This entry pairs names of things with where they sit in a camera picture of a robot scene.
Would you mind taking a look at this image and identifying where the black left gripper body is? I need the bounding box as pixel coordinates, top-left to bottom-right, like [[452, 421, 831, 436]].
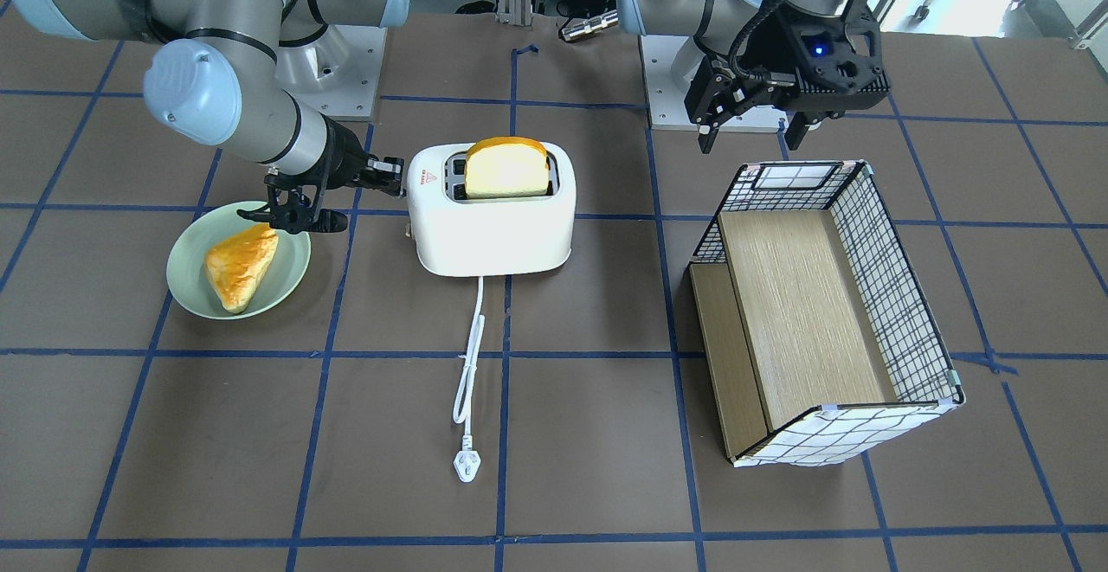
[[684, 0, 891, 127]]

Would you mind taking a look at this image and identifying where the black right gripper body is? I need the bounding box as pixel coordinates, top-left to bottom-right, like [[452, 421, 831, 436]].
[[261, 118, 371, 235]]

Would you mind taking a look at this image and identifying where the white toaster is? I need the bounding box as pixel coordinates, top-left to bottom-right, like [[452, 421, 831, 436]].
[[406, 142, 577, 277]]

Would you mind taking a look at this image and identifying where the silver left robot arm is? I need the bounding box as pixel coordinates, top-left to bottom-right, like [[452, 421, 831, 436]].
[[616, 0, 892, 153]]

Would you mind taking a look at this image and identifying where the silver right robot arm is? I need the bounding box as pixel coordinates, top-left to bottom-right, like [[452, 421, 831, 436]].
[[10, 0, 410, 235]]

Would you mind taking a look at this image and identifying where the triangular golden pastry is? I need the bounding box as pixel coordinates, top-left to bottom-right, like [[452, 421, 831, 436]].
[[204, 224, 280, 313]]

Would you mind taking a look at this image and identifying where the yellow bread slice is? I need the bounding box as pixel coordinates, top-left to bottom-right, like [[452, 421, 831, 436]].
[[464, 137, 550, 200]]

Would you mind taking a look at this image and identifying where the light green plate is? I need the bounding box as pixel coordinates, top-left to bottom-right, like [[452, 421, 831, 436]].
[[166, 201, 312, 319]]

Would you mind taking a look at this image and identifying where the silver metal cylinder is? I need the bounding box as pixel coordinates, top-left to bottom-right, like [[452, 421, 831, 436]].
[[558, 10, 620, 43]]

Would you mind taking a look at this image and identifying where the checkered basket with wooden shelf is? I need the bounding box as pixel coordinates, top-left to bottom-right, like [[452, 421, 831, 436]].
[[687, 161, 966, 468]]

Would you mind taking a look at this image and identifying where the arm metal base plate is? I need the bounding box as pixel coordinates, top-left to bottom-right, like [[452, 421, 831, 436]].
[[640, 35, 788, 133], [278, 25, 390, 121]]

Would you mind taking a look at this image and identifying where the white power cord with plug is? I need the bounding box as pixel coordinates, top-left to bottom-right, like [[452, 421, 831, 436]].
[[451, 275, 486, 484]]

